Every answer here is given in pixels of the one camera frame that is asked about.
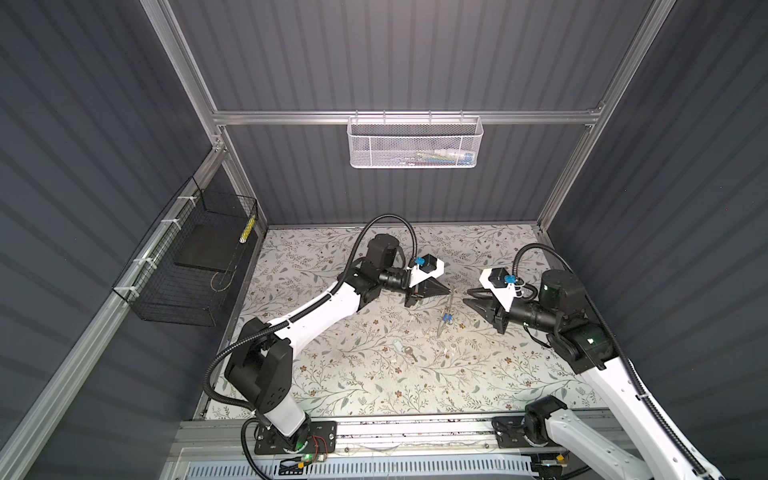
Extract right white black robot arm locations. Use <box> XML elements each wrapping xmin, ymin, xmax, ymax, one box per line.
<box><xmin>464</xmin><ymin>268</ymin><xmax>723</xmax><ymax>479</ymax></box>

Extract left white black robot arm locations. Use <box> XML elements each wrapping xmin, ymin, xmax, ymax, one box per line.
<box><xmin>224</xmin><ymin>234</ymin><xmax>449</xmax><ymax>444</ymax></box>

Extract grey key on green tag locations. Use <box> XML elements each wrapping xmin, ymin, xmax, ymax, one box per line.
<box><xmin>403</xmin><ymin>346</ymin><xmax>418</xmax><ymax>363</ymax></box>

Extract white tube in basket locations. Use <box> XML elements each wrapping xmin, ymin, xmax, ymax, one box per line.
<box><xmin>433</xmin><ymin>149</ymin><xmax>476</xmax><ymax>165</ymax></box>

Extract white perforated vent strip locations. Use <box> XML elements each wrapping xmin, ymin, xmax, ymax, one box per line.
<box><xmin>179</xmin><ymin>454</ymin><xmax>535</xmax><ymax>480</ymax></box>

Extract yellow marker pen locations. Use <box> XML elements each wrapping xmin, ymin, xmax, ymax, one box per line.
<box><xmin>239</xmin><ymin>215</ymin><xmax>257</xmax><ymax>244</ymax></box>

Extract black foam pad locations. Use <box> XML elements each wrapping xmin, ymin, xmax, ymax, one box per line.
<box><xmin>174</xmin><ymin>224</ymin><xmax>242</xmax><ymax>273</ymax></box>

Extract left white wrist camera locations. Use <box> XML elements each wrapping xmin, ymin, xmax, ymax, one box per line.
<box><xmin>409</xmin><ymin>254</ymin><xmax>445</xmax><ymax>287</ymax></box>

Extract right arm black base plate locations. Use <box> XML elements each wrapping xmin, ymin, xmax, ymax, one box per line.
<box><xmin>491</xmin><ymin>413</ymin><xmax>562</xmax><ymax>448</ymax></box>

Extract white wire mesh basket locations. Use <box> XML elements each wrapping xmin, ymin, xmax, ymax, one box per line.
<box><xmin>346</xmin><ymin>114</ymin><xmax>484</xmax><ymax>169</ymax></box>

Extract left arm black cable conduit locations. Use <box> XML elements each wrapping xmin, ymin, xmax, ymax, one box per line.
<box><xmin>202</xmin><ymin>213</ymin><xmax>419</xmax><ymax>480</ymax></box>

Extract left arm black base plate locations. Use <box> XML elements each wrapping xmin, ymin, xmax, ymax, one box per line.
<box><xmin>253</xmin><ymin>420</ymin><xmax>338</xmax><ymax>455</ymax></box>

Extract black wire basket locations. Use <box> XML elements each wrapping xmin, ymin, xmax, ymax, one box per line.
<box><xmin>113</xmin><ymin>180</ymin><xmax>259</xmax><ymax>327</ymax></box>

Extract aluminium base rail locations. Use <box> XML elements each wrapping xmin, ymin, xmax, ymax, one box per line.
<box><xmin>167</xmin><ymin>410</ymin><xmax>655</xmax><ymax>463</ymax></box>

